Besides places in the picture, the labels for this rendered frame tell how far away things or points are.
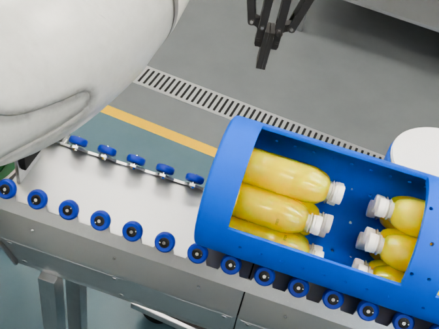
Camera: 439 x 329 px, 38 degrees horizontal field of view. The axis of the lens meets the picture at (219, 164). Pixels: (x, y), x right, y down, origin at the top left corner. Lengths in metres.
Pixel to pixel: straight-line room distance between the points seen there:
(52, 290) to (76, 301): 0.30
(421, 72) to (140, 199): 2.61
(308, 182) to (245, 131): 0.16
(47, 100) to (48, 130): 0.02
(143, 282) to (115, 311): 0.95
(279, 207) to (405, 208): 0.24
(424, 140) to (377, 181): 0.29
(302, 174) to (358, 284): 0.24
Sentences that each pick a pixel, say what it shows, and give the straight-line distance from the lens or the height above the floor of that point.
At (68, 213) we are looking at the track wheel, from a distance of 1.44.
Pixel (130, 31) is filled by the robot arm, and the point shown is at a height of 1.84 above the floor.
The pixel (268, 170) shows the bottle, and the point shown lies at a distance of 1.25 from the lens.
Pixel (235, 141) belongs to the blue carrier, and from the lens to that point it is 1.23.
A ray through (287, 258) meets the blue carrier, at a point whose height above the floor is 1.09.
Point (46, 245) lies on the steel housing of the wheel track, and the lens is 1.52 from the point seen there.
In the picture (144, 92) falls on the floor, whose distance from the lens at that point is 3.24.
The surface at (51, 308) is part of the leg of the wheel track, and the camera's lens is 1.84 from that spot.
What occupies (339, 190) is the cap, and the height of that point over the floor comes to 1.18.
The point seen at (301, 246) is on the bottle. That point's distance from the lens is 1.29.
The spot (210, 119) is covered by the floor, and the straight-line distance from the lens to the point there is 3.13.
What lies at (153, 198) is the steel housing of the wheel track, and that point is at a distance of 1.51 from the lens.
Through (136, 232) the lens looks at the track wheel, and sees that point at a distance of 1.39.
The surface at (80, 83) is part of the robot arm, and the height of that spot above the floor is 1.83.
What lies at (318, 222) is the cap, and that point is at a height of 1.13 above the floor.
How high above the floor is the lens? 2.07
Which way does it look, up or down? 45 degrees down
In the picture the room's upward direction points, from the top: 11 degrees clockwise
